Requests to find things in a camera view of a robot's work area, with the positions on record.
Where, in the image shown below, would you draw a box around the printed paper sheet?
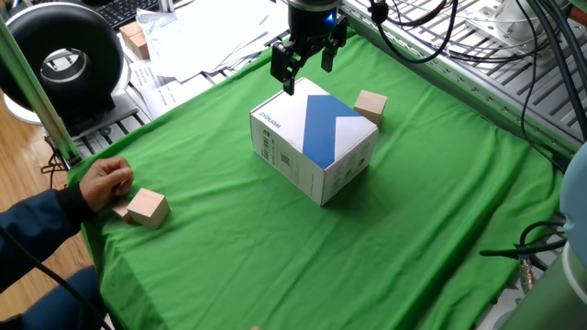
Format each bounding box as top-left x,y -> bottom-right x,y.
129,61 -> 215,120

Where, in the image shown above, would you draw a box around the large wooden cube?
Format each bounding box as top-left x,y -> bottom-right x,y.
127,187 -> 172,230

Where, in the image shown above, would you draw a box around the small wooden cube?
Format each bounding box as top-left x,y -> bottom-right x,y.
112,197 -> 134,225

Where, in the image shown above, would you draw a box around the white paper stack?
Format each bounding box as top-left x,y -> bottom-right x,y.
136,0 -> 291,84

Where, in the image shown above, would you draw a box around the green aluminium post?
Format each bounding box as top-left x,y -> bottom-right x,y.
0,16 -> 83,167

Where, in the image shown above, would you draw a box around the thick black cable bundle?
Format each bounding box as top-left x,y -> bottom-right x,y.
513,0 -> 587,173

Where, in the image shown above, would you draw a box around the black ring fan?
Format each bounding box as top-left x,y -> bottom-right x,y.
0,2 -> 139,138

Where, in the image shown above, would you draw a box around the left forearm blue sleeve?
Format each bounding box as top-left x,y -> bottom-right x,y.
0,184 -> 95,294

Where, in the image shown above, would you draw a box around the silver metal plate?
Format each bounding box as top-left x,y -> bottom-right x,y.
465,0 -> 551,51

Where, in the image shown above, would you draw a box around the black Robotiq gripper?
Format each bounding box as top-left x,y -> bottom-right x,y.
270,0 -> 349,96

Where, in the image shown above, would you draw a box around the person left hand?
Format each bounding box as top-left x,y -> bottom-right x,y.
78,157 -> 135,214

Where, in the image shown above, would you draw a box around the person leg blue trousers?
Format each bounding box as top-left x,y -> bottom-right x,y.
0,265 -> 114,330

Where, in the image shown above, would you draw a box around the wooden block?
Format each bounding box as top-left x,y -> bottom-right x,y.
128,31 -> 150,61
118,21 -> 144,50

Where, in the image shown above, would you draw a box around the black keyboard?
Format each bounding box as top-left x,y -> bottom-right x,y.
91,0 -> 161,31

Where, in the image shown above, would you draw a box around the thin black cable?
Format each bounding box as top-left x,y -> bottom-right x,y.
0,224 -> 114,330

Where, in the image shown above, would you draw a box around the black cables metal connector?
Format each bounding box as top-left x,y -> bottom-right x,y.
479,219 -> 570,294

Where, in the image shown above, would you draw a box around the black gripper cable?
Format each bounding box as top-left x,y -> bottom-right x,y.
369,0 -> 460,64

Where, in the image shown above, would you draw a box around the white blue cardboard box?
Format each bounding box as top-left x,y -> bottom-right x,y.
249,76 -> 380,207

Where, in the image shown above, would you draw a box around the green cloth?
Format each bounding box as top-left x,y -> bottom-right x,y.
67,27 -> 566,330

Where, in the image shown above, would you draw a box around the tangled brown floor cables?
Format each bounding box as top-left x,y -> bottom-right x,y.
39,136 -> 70,195

